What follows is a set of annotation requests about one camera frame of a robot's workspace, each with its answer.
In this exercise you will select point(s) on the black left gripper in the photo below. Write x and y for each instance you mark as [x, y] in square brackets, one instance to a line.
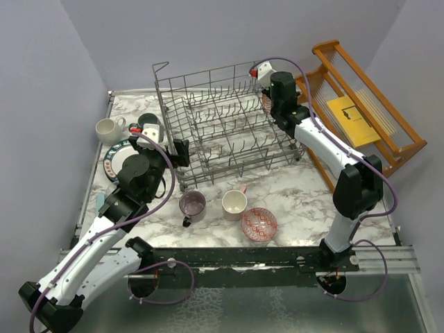
[181, 159]

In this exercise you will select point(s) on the red patterned bowl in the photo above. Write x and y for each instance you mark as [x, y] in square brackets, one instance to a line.
[266, 103]
[259, 224]

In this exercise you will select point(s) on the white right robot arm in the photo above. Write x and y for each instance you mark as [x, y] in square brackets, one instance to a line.
[358, 188]

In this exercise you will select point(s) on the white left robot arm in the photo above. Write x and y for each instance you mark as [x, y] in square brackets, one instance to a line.
[59, 299]

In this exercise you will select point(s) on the wooden dish drying rack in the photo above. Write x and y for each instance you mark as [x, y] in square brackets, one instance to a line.
[340, 78]

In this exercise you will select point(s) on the dark green mug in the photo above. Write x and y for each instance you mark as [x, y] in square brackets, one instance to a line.
[144, 121]

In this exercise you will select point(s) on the round plate dark lettered rim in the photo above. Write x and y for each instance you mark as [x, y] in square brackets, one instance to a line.
[114, 158]

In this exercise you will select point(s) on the clear drinking glass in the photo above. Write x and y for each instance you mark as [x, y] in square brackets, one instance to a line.
[110, 192]

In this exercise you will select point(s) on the cream mug at left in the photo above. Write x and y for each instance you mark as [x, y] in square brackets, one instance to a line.
[110, 132]

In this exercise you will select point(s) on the purple mug black handle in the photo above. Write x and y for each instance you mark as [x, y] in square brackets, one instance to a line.
[192, 204]

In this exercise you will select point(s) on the grey wire dish rack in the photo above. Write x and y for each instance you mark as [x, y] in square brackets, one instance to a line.
[220, 112]

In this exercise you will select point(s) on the cream mug pink handle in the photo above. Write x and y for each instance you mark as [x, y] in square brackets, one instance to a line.
[234, 203]

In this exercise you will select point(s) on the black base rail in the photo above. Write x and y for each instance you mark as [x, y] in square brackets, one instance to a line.
[241, 267]

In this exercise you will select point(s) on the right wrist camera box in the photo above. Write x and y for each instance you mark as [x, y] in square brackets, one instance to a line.
[263, 72]

